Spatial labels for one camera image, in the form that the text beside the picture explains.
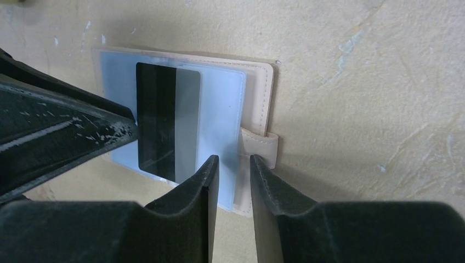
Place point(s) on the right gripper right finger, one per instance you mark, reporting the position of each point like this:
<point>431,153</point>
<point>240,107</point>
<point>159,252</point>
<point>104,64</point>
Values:
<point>291,227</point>

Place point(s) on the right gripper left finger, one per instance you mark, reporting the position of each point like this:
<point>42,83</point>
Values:
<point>177,227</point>

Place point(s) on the beige leather card holder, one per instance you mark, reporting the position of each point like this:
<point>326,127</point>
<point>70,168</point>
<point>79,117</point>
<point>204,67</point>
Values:
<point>259,109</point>

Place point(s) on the black credit card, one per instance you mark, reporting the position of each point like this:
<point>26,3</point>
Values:
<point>168,102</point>

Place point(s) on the blue credit card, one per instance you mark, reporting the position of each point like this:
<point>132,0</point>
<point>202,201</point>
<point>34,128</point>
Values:
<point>127,156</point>

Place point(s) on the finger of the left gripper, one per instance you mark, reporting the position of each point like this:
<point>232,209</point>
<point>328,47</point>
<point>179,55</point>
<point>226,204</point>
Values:
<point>49,127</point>

